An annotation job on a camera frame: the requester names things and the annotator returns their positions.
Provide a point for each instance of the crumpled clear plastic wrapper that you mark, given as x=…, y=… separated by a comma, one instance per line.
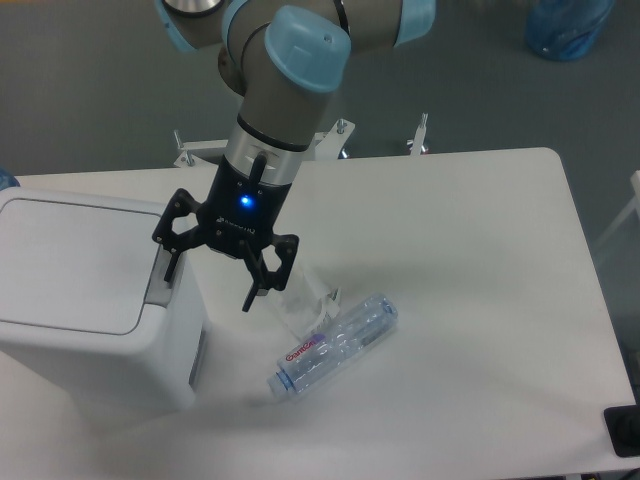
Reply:
x=307, y=304

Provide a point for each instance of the black device at table edge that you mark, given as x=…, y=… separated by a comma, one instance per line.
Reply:
x=623, y=427

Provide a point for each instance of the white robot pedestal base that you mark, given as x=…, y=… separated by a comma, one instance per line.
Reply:
x=327, y=145

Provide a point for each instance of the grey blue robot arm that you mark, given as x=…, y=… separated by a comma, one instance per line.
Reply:
x=285, y=59

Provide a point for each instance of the white push-lid trash can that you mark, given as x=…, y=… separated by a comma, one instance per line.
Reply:
x=91, y=303

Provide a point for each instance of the blue object at left edge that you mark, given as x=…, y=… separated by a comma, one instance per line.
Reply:
x=7, y=180

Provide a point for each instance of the clear plastic water bottle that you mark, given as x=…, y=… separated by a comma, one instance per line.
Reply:
x=322, y=353

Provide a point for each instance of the white furniture piece at right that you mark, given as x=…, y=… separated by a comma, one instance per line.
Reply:
x=625, y=220

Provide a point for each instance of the blue water jug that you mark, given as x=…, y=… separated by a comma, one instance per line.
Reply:
x=565, y=30

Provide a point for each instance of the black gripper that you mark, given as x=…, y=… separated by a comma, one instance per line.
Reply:
x=245, y=210

